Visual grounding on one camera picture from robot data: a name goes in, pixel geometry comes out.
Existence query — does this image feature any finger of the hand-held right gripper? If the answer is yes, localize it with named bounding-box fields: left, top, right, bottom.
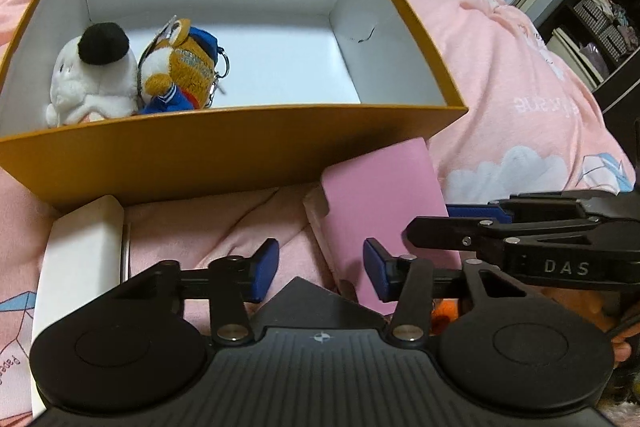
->
left=446, top=193, right=601, bottom=224
left=406, top=217, right=507, bottom=254

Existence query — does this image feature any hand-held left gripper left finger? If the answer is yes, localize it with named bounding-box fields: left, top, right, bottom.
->
left=117, top=238, right=280, bottom=344

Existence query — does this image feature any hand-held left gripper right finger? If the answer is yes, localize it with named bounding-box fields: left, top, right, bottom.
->
left=362, top=237, right=531, bottom=342

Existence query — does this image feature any pink box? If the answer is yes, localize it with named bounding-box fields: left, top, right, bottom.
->
left=303, top=138, right=463, bottom=315

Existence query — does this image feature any orange cardboard box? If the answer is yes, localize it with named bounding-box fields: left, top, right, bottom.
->
left=0, top=0, right=469, bottom=212

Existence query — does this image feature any white rectangular box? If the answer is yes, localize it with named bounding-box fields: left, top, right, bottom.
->
left=31, top=195, right=132, bottom=418

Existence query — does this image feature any person's right hand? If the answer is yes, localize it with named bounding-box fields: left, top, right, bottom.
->
left=542, top=286, right=640, bottom=365

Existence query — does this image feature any small orange plush toy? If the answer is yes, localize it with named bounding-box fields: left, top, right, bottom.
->
left=432, top=299, right=462, bottom=333

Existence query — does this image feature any pink printed blanket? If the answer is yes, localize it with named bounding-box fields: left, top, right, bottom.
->
left=0, top=0, right=638, bottom=427

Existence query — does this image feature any dark cluttered storage shelf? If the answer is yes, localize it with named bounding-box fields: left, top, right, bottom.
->
left=542, top=0, right=640, bottom=112

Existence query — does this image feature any white plush toy black hat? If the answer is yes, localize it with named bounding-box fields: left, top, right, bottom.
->
left=46, top=22, right=140, bottom=128

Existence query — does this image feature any brown plush keychain toy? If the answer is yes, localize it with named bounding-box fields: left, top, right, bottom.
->
left=136, top=16, right=233, bottom=115

